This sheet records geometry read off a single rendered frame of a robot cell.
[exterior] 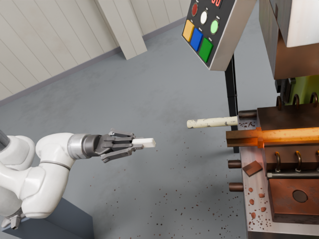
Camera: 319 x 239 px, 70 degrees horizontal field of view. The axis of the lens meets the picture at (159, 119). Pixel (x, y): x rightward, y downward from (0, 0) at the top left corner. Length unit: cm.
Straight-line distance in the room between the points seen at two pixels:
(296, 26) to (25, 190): 77
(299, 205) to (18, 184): 77
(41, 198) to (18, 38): 275
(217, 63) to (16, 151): 105
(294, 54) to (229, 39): 55
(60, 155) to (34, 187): 12
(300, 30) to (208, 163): 154
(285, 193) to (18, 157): 119
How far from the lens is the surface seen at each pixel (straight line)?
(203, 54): 100
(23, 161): 140
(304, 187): 65
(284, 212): 62
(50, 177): 82
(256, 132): 67
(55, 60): 345
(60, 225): 155
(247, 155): 75
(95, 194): 201
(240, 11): 92
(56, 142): 87
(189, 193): 172
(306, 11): 31
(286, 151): 67
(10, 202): 137
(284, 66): 42
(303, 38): 33
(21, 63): 353
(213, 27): 97
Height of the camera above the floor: 156
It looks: 46 degrees down
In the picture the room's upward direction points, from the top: 25 degrees counter-clockwise
